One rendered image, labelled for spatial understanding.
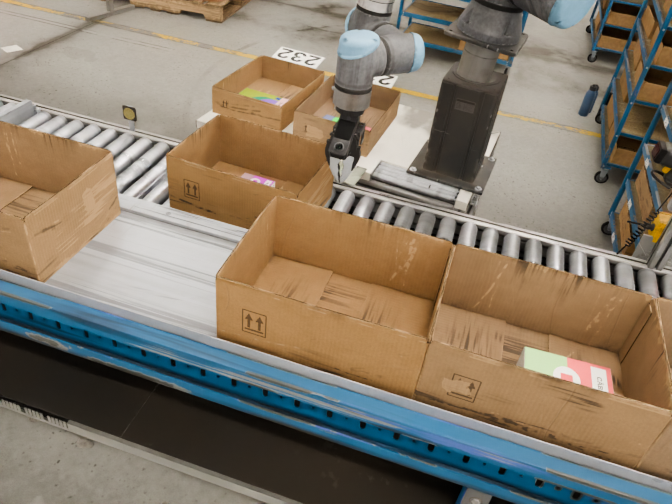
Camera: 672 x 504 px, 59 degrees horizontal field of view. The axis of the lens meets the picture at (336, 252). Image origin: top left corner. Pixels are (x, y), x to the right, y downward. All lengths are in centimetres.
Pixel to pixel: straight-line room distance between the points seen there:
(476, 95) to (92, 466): 165
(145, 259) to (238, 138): 65
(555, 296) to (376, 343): 42
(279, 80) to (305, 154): 79
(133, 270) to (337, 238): 45
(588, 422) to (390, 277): 49
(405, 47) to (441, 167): 66
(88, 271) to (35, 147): 36
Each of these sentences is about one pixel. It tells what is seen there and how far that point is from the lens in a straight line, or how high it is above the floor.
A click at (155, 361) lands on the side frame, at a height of 81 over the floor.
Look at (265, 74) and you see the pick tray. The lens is 258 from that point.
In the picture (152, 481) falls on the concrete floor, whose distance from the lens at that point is 206.
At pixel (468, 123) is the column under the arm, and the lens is 195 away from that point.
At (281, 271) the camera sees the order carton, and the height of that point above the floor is 89.
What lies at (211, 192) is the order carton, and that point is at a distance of 166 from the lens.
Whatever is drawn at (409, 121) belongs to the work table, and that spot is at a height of 75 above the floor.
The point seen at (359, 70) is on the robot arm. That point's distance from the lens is 141.
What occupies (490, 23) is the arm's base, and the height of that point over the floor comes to 126.
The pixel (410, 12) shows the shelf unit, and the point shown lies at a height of 34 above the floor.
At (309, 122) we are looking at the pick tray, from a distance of 211.
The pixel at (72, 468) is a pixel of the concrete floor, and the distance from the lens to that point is 214.
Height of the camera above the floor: 176
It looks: 38 degrees down
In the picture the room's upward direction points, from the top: 8 degrees clockwise
